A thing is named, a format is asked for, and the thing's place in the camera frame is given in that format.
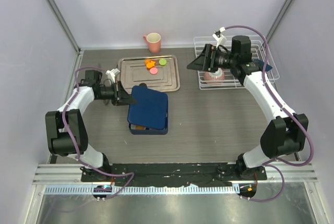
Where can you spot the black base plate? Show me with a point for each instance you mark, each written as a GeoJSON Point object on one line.
{"type": "Point", "coordinates": [175, 174]}

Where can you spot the pink mug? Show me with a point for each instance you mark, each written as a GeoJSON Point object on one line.
{"type": "Point", "coordinates": [153, 41]}

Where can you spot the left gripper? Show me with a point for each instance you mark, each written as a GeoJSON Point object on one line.
{"type": "Point", "coordinates": [120, 96]}

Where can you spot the orange fish cookie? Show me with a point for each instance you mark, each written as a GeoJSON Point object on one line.
{"type": "Point", "coordinates": [150, 64]}

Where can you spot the white wire dish rack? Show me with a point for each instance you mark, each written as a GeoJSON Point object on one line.
{"type": "Point", "coordinates": [258, 51]}

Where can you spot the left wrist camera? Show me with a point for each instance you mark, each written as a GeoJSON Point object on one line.
{"type": "Point", "coordinates": [112, 74]}

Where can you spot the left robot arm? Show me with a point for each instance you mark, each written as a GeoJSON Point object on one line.
{"type": "Point", "coordinates": [65, 129]}

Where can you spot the orange chip cookie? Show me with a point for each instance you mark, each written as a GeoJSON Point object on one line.
{"type": "Point", "coordinates": [140, 127]}

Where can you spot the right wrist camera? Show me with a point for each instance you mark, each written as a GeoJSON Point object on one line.
{"type": "Point", "coordinates": [219, 37]}

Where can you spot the steel baking tray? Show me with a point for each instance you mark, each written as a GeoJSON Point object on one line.
{"type": "Point", "coordinates": [133, 72]}

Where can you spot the navy blue lid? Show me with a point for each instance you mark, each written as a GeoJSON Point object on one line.
{"type": "Point", "coordinates": [150, 109]}

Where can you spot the green macaron cookie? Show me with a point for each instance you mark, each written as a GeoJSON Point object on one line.
{"type": "Point", "coordinates": [162, 62]}

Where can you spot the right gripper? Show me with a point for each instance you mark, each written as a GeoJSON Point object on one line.
{"type": "Point", "coordinates": [205, 61]}

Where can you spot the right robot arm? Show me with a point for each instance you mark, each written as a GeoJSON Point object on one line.
{"type": "Point", "coordinates": [285, 132]}

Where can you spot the navy blue box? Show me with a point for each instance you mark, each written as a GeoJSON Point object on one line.
{"type": "Point", "coordinates": [149, 131]}

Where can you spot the white slotted cable duct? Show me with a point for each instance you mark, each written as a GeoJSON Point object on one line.
{"type": "Point", "coordinates": [94, 189]}

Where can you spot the pink sandwich cookie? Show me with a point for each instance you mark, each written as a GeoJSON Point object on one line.
{"type": "Point", "coordinates": [153, 70]}

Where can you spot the red patterned bowl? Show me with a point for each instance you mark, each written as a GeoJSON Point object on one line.
{"type": "Point", "coordinates": [214, 79]}

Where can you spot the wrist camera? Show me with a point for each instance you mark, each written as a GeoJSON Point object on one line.
{"type": "Point", "coordinates": [112, 74]}
{"type": "Point", "coordinates": [219, 37]}

